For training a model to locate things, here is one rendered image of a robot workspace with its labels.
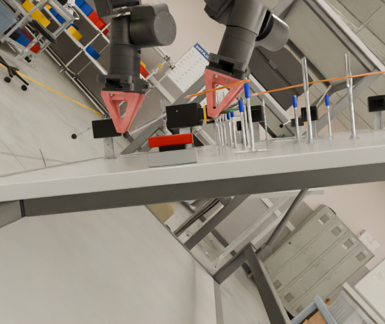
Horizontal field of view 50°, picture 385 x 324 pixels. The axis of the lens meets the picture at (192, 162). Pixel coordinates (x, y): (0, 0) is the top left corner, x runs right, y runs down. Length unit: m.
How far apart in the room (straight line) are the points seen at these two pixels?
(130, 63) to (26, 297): 0.42
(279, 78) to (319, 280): 6.42
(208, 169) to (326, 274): 7.56
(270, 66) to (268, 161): 1.37
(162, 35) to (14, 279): 0.45
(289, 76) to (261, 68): 0.12
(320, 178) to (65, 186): 0.34
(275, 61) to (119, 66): 1.12
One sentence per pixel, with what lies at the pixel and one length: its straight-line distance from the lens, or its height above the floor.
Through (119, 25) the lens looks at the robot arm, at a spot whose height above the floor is 1.17.
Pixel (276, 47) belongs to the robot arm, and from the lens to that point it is 0.80.
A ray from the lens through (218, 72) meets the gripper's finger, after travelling 0.70.
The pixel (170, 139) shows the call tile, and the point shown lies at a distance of 0.47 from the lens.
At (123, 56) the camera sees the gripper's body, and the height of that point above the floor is 1.13.
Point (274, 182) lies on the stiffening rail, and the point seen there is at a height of 1.17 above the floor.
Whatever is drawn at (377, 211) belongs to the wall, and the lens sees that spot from 8.56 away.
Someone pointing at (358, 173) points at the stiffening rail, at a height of 1.26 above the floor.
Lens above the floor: 1.14
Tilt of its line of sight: 3 degrees down
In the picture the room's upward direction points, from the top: 47 degrees clockwise
